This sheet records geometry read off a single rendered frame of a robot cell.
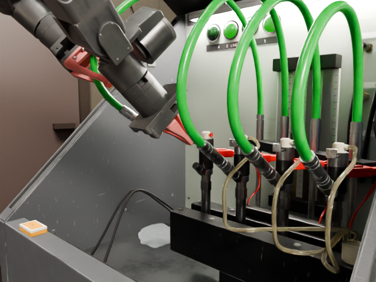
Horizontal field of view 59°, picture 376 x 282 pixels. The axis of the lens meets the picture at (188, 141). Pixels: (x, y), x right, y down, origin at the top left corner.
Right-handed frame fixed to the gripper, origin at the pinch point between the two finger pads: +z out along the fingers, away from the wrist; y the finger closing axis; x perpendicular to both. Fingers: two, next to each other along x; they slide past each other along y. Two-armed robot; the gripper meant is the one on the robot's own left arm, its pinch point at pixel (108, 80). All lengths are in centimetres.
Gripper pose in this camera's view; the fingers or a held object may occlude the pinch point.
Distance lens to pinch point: 62.7
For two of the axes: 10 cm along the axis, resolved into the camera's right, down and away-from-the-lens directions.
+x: -6.5, 7.5, -1.5
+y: -1.1, 1.0, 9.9
